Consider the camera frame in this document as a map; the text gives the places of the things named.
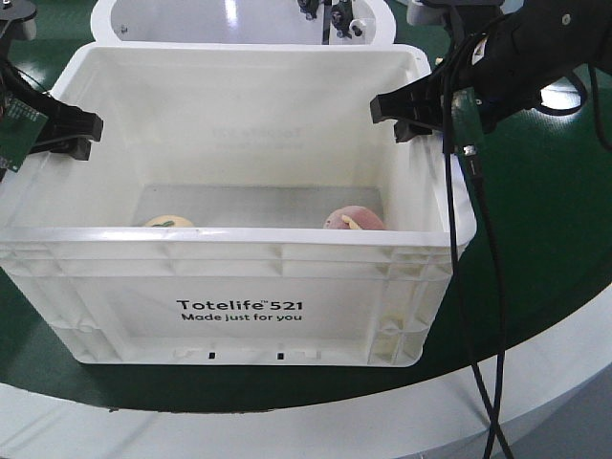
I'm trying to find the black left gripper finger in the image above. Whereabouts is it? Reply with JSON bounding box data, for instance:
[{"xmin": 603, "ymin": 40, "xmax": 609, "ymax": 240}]
[
  {"xmin": 29, "ymin": 137, "xmax": 92, "ymax": 162},
  {"xmin": 13, "ymin": 73, "xmax": 103, "ymax": 142}
]

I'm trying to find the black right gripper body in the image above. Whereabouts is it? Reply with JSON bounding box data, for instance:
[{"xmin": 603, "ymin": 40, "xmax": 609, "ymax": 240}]
[{"xmin": 453, "ymin": 1, "xmax": 611, "ymax": 133}]

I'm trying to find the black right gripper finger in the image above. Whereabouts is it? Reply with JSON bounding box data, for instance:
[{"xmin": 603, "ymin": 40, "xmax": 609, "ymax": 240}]
[
  {"xmin": 369, "ymin": 74, "xmax": 452, "ymax": 125},
  {"xmin": 394, "ymin": 119, "xmax": 445, "ymax": 143}
]

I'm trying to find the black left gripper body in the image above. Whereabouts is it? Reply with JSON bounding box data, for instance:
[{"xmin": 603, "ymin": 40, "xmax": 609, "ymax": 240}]
[{"xmin": 0, "ymin": 0, "xmax": 39, "ymax": 101}]

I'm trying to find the pink plush toy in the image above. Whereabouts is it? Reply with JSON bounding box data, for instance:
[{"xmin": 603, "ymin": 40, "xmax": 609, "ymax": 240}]
[{"xmin": 323, "ymin": 206, "xmax": 385, "ymax": 230}]

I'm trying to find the yellow plush toy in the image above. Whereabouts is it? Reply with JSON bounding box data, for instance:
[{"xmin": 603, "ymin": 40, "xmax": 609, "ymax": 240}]
[{"xmin": 143, "ymin": 214, "xmax": 194, "ymax": 228}]

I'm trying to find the white plastic tote box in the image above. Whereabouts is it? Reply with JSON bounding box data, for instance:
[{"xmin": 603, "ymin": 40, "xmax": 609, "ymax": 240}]
[{"xmin": 1, "ymin": 43, "xmax": 476, "ymax": 366}]

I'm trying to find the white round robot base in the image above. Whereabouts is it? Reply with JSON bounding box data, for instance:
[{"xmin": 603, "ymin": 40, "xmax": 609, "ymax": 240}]
[{"xmin": 90, "ymin": 0, "xmax": 396, "ymax": 46}]

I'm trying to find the green left circuit board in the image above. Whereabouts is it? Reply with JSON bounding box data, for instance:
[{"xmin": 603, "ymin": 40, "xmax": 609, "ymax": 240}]
[{"xmin": 1, "ymin": 94, "xmax": 48, "ymax": 172}]

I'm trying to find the green circuit board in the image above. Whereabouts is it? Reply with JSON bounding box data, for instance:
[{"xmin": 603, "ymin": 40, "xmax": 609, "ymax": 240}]
[
  {"xmin": 451, "ymin": 88, "xmax": 484, "ymax": 156},
  {"xmin": 1, "ymin": 94, "xmax": 48, "ymax": 172}
]

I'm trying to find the green right circuit board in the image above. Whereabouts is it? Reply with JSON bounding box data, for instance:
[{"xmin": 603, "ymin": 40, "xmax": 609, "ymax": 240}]
[{"xmin": 451, "ymin": 88, "xmax": 484, "ymax": 156}]

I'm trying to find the clear plastic storage bin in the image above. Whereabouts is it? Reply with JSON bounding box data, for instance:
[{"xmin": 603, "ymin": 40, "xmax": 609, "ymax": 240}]
[{"xmin": 406, "ymin": 0, "xmax": 451, "ymax": 26}]

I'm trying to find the black cable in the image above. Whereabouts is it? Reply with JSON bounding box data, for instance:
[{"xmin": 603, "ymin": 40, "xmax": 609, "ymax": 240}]
[
  {"xmin": 466, "ymin": 147, "xmax": 508, "ymax": 459},
  {"xmin": 442, "ymin": 13, "xmax": 515, "ymax": 459}
]

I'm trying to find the black mount on base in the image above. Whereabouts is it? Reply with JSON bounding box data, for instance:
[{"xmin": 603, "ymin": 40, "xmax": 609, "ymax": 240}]
[{"xmin": 296, "ymin": 0, "xmax": 364, "ymax": 45}]

